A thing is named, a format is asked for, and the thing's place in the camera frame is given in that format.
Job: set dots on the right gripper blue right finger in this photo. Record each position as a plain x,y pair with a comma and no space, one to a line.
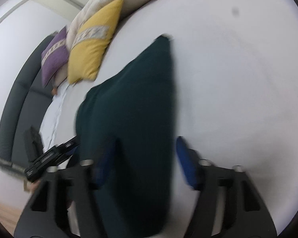
245,213

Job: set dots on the person left hand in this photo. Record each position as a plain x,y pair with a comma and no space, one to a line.
33,186

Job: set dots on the yellow patterned throw pillow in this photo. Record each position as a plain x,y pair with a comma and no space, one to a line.
91,41

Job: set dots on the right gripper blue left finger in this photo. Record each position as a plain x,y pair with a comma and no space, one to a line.
46,213

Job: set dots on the dark grey upholstered headboard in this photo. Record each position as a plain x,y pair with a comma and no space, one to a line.
25,107

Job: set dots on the purple patterned throw pillow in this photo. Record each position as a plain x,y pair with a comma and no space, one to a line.
54,56

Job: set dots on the dark green knit sweater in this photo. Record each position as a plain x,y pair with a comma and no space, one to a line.
136,107

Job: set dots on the white bed sheet mattress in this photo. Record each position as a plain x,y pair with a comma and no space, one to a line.
236,76

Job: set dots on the white pillow under purple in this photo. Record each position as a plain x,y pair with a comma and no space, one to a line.
60,76

